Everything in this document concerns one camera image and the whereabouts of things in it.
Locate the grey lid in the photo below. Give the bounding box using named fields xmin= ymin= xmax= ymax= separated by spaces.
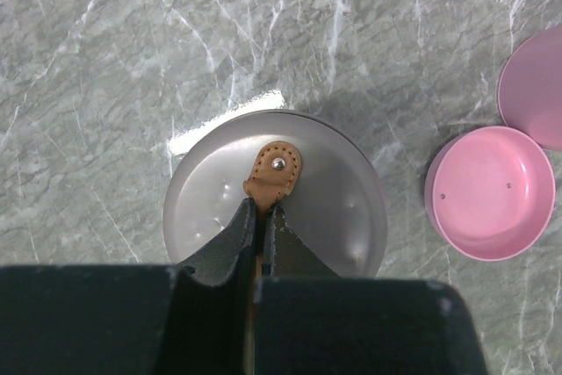
xmin=163 ymin=110 xmax=388 ymax=277

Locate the pink lid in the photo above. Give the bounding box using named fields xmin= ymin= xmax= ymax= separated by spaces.
xmin=424 ymin=126 xmax=556 ymax=262

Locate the pink cylindrical container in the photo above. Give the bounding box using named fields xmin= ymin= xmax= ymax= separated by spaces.
xmin=497 ymin=25 xmax=562 ymax=151

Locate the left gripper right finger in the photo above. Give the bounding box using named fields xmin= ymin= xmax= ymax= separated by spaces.
xmin=253 ymin=206 xmax=487 ymax=374

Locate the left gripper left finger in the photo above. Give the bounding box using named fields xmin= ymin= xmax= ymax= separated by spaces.
xmin=1 ymin=199 xmax=256 ymax=374

